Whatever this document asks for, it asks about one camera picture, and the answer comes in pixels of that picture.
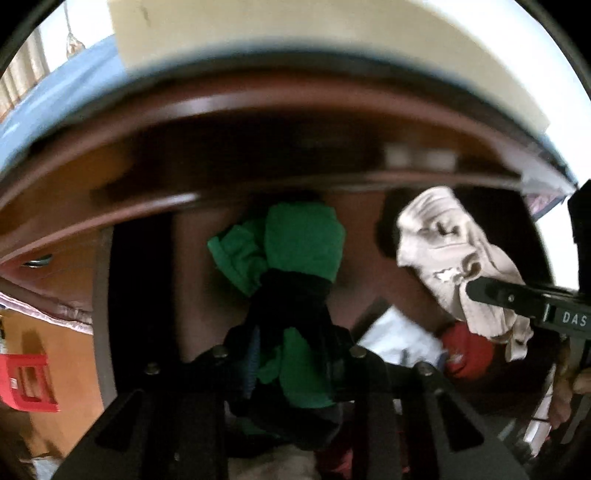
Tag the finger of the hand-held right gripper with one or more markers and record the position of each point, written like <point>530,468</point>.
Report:
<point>508,297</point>

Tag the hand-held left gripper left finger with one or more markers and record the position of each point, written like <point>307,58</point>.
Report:
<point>249,364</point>

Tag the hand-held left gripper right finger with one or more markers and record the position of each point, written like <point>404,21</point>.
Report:
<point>369,383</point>

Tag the white and grey underwear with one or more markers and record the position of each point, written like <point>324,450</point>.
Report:
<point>397,341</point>

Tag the bright red underwear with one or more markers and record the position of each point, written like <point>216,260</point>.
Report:
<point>466,353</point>

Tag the dark red underwear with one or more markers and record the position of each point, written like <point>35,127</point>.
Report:
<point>336,464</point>

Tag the cream underwear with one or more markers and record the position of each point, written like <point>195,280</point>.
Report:
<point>438,240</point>

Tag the taupe underwear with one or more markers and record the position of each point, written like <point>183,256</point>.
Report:
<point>272,462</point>

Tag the desk drawer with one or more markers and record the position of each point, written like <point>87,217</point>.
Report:
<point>369,277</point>
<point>64,277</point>

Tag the green and black underwear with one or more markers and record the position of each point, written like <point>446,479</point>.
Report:
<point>304,240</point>

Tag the closed desk drawer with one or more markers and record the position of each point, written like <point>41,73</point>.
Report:
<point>64,277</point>

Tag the person's right hand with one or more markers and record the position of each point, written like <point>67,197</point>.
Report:
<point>561,374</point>

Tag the pink checked cloth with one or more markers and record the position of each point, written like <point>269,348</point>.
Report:
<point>46,314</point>
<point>542,205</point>

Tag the red plastic stool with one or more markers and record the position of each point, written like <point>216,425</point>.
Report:
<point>18,365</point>

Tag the dark wooden desk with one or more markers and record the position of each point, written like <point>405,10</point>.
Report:
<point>277,106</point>

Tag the patterned beige curtain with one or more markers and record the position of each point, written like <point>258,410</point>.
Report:
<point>23,78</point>

